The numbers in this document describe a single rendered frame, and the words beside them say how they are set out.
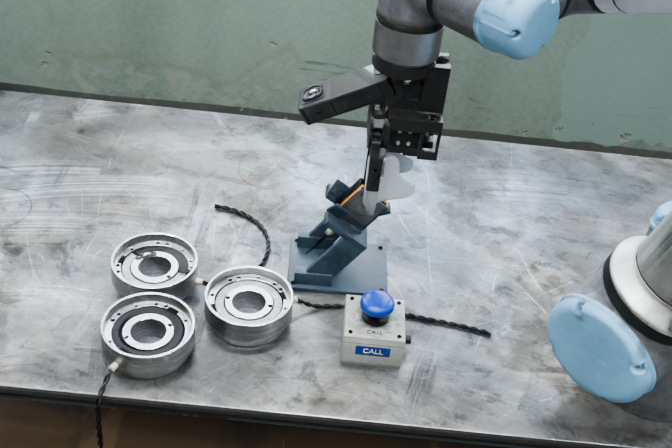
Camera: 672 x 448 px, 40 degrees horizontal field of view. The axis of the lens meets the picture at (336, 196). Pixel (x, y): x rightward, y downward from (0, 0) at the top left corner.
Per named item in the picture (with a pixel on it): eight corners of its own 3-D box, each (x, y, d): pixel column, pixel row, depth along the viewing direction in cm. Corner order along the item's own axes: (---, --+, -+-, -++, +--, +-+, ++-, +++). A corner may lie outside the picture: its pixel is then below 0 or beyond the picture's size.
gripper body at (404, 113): (435, 167, 106) (452, 75, 99) (361, 160, 106) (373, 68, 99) (431, 131, 112) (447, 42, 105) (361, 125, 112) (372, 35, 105)
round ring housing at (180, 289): (98, 303, 112) (96, 278, 109) (130, 249, 120) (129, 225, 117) (182, 321, 110) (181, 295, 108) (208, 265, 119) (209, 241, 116)
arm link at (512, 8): (591, -28, 90) (502, -65, 96) (523, -1, 83) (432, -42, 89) (572, 45, 95) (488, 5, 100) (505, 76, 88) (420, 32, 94)
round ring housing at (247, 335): (216, 358, 106) (216, 333, 104) (195, 297, 114) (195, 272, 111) (302, 341, 110) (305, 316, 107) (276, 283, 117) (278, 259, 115)
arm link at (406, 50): (375, 31, 96) (375, -2, 103) (370, 69, 99) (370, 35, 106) (447, 38, 97) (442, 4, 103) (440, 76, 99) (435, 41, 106)
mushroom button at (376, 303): (355, 340, 107) (360, 308, 104) (356, 316, 110) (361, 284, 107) (390, 343, 107) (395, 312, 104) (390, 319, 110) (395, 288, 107)
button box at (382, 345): (340, 363, 107) (344, 333, 104) (342, 321, 113) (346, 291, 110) (409, 370, 107) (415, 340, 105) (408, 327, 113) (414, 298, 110)
